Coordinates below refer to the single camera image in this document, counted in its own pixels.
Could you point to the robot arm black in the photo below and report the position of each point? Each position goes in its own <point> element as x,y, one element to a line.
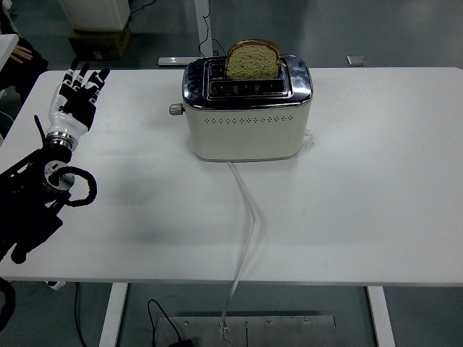
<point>25,188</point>

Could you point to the person's hand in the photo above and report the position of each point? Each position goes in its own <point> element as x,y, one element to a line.
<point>21,54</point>

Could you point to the cream and chrome toaster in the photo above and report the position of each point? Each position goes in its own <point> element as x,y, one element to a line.
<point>246,137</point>

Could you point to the white side table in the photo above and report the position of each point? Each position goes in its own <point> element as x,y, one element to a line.
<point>7,47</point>

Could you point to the white table leg with foot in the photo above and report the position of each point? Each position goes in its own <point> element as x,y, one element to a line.
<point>203,25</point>

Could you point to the brown bread slice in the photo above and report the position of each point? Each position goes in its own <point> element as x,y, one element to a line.
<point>252,62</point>

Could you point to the brown cardboard box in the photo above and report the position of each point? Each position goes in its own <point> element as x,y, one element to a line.
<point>99,43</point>

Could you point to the grey metal plate with screws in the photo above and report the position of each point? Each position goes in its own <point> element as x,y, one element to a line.
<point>289,330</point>

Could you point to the white cabinet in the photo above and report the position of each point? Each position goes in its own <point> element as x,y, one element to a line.
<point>94,12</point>

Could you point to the grey square floor plate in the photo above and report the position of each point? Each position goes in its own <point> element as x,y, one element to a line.
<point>356,60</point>

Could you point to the person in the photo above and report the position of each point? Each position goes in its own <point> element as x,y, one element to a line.
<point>21,76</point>

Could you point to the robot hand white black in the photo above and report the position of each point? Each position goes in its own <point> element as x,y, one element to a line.
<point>67,121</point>

